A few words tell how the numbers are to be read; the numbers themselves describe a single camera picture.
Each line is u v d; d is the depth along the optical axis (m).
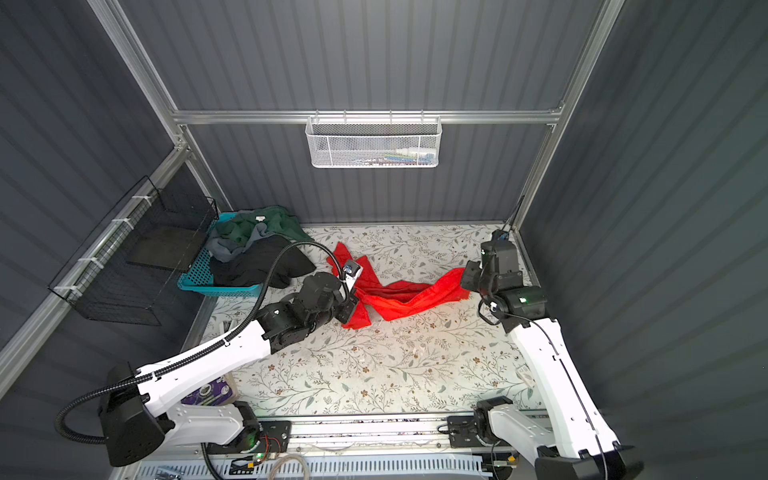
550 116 0.89
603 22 0.71
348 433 0.75
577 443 0.37
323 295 0.56
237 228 0.94
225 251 0.94
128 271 0.73
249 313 0.52
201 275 0.99
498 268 0.51
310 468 0.71
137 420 0.38
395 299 0.74
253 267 0.89
